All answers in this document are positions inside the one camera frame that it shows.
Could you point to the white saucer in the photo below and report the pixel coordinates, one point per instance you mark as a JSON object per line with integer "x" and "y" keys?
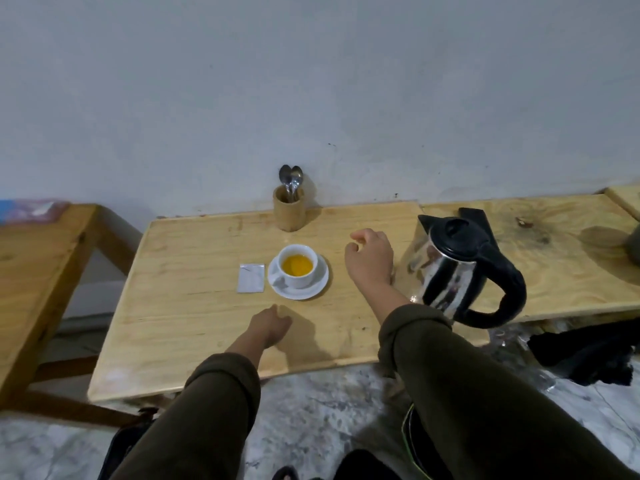
{"x": 310, "y": 290}

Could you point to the person's left hand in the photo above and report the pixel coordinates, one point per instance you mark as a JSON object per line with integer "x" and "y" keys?
{"x": 265, "y": 328}

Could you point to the dark wooden table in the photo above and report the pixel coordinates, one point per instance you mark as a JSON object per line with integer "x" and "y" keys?
{"x": 35, "y": 274}

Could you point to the light wooden table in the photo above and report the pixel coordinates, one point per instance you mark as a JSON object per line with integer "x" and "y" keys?
{"x": 190, "y": 319}

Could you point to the person's right forearm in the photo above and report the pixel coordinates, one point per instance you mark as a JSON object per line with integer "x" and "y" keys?
{"x": 475, "y": 394}

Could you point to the metal spoon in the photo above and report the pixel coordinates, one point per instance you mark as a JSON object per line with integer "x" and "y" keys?
{"x": 285, "y": 175}
{"x": 297, "y": 175}

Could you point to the white tea cup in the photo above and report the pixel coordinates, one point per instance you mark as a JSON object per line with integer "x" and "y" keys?
{"x": 300, "y": 280}

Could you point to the person's right hand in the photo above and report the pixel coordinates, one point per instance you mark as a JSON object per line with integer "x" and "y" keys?
{"x": 371, "y": 264}

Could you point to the black garment with green trim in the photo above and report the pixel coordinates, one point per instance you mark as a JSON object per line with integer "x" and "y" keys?
{"x": 422, "y": 449}

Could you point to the person's black shoe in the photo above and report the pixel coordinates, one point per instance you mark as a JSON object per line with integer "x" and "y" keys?
{"x": 285, "y": 473}

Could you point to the wooden spoon holder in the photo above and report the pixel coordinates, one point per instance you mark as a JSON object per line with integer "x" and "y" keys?
{"x": 289, "y": 214}

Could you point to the blue and pink packet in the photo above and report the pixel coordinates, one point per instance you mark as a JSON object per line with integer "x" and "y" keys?
{"x": 30, "y": 210}

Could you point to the knotted wooden table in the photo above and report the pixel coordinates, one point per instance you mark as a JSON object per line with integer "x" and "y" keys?
{"x": 560, "y": 264}

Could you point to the black cloth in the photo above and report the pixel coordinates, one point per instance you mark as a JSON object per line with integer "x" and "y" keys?
{"x": 585, "y": 352}

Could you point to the person's left forearm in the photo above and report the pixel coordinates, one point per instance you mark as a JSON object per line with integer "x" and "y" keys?
{"x": 200, "y": 419}

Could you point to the yellow tea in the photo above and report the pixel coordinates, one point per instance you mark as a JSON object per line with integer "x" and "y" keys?
{"x": 297, "y": 265}

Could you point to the black bag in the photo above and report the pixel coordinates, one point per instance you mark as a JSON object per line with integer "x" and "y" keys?
{"x": 122, "y": 444}

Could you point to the white paper sachet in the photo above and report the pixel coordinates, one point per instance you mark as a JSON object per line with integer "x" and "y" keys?
{"x": 251, "y": 278}

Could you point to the person's right thumb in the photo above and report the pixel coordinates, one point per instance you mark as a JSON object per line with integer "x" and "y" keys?
{"x": 352, "y": 248}

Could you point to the person's left thumb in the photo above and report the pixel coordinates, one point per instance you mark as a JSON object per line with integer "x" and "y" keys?
{"x": 284, "y": 325}

